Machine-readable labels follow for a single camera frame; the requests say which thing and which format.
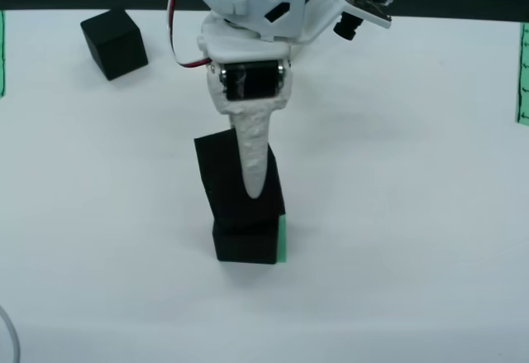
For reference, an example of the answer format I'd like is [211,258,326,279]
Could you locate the black cube block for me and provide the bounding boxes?
[211,217,279,265]
[193,127,287,232]
[79,8,150,82]

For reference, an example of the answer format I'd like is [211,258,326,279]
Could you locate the green square paper marker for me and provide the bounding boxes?
[274,213,288,265]

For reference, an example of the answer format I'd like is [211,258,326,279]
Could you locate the green paper strip with arrows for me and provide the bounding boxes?
[513,22,529,125]

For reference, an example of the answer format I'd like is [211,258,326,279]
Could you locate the red white servo wire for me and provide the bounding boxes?
[166,0,214,69]

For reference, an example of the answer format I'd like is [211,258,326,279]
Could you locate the white camera bracket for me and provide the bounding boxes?
[297,0,392,45]

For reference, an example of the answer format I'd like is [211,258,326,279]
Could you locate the white cable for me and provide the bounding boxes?
[0,303,23,363]

